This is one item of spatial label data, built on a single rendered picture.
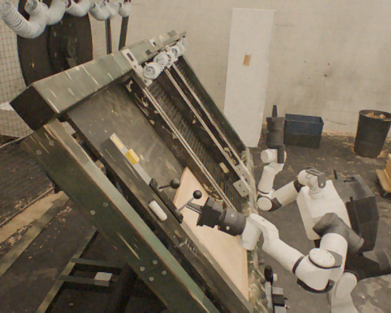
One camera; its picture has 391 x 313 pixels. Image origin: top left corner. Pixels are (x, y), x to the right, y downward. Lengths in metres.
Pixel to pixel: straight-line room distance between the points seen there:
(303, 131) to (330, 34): 1.79
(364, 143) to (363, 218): 4.50
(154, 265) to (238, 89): 4.58
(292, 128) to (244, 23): 1.84
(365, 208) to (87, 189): 1.10
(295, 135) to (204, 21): 2.72
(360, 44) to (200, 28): 2.80
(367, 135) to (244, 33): 2.45
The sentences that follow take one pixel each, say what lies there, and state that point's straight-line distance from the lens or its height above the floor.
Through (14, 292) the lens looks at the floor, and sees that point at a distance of 3.22.
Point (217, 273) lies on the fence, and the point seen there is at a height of 1.11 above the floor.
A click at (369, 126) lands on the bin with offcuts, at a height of 0.50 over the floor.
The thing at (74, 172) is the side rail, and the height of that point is 1.64.
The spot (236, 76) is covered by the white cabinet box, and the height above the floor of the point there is 1.11.
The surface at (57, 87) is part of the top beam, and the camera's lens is 1.09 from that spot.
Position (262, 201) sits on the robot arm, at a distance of 1.91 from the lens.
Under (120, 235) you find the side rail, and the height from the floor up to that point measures 1.43.
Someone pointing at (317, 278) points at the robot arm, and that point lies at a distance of 1.23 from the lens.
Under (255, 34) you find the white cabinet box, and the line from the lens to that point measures 5.41.
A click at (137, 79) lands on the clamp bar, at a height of 1.76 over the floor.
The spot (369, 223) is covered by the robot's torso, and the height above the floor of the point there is 1.29.
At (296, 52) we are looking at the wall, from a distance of 6.80.
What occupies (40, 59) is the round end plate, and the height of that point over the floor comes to 1.82.
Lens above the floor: 2.10
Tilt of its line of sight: 24 degrees down
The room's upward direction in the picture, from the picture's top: 3 degrees clockwise
